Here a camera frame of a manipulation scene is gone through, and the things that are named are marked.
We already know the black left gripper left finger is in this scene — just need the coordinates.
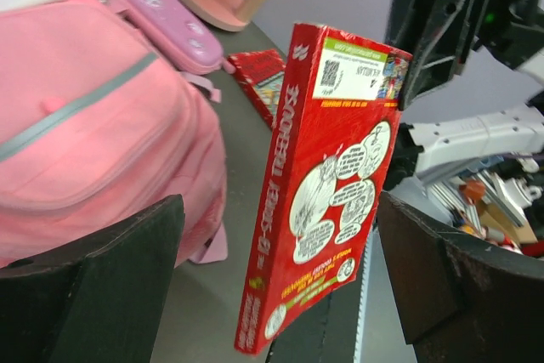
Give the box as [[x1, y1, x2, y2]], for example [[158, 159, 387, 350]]
[[1, 195, 184, 363]]

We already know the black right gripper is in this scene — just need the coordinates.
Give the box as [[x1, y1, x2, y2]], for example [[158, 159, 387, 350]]
[[385, 0, 473, 111]]

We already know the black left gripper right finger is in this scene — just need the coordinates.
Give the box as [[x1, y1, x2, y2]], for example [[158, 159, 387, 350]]
[[377, 192, 543, 363]]

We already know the pink student backpack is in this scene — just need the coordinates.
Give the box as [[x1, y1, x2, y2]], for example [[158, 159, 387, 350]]
[[1, 0, 228, 265]]

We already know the red thick paperback book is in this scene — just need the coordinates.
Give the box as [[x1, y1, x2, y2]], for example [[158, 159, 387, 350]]
[[234, 23, 411, 355]]

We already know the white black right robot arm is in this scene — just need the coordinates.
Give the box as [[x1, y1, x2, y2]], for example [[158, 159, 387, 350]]
[[384, 0, 543, 190]]

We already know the red colourful picture book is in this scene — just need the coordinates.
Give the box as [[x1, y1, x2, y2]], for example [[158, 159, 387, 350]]
[[227, 49, 286, 129]]

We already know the pink cartoon pencil case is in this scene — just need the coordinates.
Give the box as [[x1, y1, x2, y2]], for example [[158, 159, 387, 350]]
[[122, 0, 229, 75]]

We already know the grey slotted cable duct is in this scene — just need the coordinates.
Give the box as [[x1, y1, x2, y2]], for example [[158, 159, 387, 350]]
[[353, 229, 375, 363]]

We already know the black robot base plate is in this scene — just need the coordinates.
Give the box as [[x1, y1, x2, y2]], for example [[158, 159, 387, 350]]
[[266, 282, 360, 363]]

